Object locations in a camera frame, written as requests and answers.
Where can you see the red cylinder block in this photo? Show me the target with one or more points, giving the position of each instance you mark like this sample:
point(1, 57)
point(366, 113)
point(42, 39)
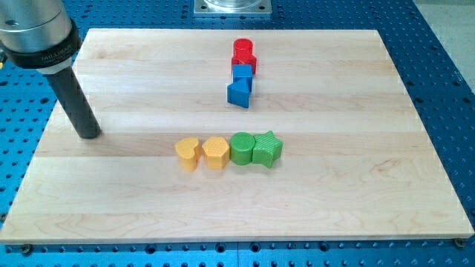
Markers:
point(242, 48)

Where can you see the blue cube block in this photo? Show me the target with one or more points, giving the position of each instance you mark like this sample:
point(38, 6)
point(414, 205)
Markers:
point(243, 72)

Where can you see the blue triangle block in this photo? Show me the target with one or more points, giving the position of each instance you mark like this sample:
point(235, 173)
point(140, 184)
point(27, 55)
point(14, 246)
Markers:
point(238, 93)

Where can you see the yellow hexagon block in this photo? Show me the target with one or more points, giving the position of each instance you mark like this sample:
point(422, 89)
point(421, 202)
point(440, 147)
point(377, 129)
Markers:
point(216, 152)

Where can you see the green star block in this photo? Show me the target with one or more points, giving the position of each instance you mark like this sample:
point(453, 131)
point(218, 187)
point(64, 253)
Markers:
point(267, 149)

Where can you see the light wooden board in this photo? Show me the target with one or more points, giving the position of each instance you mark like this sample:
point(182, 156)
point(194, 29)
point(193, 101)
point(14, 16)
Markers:
point(356, 164)

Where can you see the brass board clamp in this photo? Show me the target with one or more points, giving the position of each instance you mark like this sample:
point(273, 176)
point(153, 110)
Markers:
point(26, 249)
point(459, 243)

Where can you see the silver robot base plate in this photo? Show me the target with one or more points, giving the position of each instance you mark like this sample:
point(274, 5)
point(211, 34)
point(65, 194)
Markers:
point(232, 7)

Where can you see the brass board clamp right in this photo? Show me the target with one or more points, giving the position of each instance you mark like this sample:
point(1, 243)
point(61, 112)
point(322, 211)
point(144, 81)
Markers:
point(459, 243)

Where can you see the brass board clamp left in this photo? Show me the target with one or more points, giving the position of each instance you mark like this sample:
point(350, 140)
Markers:
point(26, 249)

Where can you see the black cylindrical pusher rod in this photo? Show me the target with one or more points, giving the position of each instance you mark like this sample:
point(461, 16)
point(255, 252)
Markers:
point(74, 103)

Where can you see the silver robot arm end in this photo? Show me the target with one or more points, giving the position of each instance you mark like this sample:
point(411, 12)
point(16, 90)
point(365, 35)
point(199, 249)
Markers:
point(38, 34)

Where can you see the green cylinder block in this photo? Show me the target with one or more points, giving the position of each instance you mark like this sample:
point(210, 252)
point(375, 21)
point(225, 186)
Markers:
point(242, 145)

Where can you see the yellow heart block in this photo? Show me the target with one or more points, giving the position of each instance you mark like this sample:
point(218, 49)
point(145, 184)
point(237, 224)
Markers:
point(188, 153)

